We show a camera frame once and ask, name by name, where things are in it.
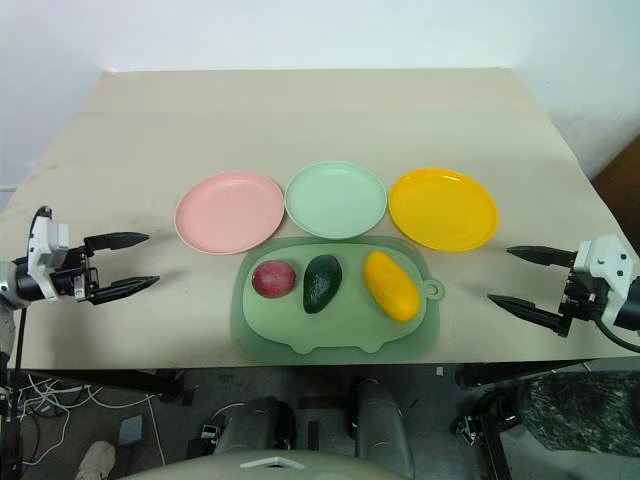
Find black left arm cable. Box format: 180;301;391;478
11;304;28;374

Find white shoe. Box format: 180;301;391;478
76;440;118;480

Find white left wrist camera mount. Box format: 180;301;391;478
26;204;71;302

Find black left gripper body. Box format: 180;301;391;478
53;243;101;305

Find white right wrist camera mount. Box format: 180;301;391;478
571;234;640;329

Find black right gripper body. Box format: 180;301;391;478
556;266;610;339

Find red round fruit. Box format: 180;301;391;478
251;260;297;300

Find grey foot pedal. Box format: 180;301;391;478
118;413;147;447

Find green silicone tray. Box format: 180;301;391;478
229;235;447;363

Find yellow round plate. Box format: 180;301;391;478
388;168;500;253

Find dark green avocado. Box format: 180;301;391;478
302;254;344;316

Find camouflage covered object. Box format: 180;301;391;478
516;372;640;457

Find black metal frame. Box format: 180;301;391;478
452;360;640;480

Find pink round plate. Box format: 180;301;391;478
174;170;287;256

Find white floor cables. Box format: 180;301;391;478
17;373;157;426

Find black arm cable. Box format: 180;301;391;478
11;304;28;374
596;318;640;352

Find grey robot leg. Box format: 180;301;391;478
213;394;297;457
348;378;417;479

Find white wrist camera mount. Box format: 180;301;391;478
571;234;640;329
26;204;71;302

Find yellow mango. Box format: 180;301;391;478
363;250;421;323

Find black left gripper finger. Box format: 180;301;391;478
91;275;161;306
83;231;151;253

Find silver robot torso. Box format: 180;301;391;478
113;439;416;480

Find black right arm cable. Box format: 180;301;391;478
596;318;640;352

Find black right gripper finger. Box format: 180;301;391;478
505;244;577;268
486;293;571;337

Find black table frame bar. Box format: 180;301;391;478
19;368;187;402

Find light green round plate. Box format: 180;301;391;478
284;160;388;241

